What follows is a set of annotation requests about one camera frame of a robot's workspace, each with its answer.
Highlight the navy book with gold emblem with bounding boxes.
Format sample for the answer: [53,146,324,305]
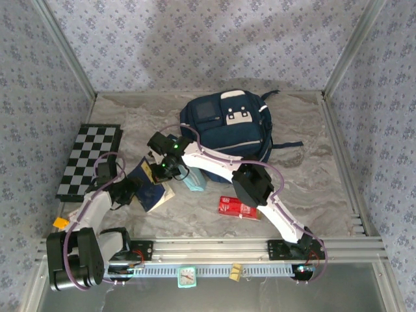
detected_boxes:
[127,156,170,213]
[152,181,176,209]

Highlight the navy blue backpack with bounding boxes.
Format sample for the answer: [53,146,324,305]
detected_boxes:
[179,89,305,183]

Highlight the black grey chessboard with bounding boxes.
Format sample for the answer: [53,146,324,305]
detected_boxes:
[55,123,125,204]

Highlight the small teal clock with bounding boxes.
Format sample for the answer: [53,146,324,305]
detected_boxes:
[177,265,198,289]

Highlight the yellow paper clip bundle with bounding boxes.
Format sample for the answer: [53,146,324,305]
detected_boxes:
[229,263,244,281]

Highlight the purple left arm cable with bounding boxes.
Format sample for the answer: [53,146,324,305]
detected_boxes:
[63,151,144,291]

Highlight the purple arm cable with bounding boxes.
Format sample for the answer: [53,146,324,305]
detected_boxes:
[63,151,144,291]
[157,124,329,286]

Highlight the small circuit board with wires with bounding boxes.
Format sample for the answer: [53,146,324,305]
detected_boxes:
[107,263,146,281]
[291,263,317,282]

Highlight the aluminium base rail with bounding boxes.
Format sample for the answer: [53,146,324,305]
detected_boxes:
[35,237,389,263]

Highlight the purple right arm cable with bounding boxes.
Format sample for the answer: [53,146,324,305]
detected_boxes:
[157,124,329,286]

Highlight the grey slotted cable duct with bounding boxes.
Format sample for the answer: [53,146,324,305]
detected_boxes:
[103,263,315,278]

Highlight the aluminium frame post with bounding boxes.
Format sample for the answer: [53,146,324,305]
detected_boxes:
[32,0,98,98]
[321,0,387,98]

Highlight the aluminium side rail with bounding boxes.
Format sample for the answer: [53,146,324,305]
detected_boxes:
[320,92,370,238]

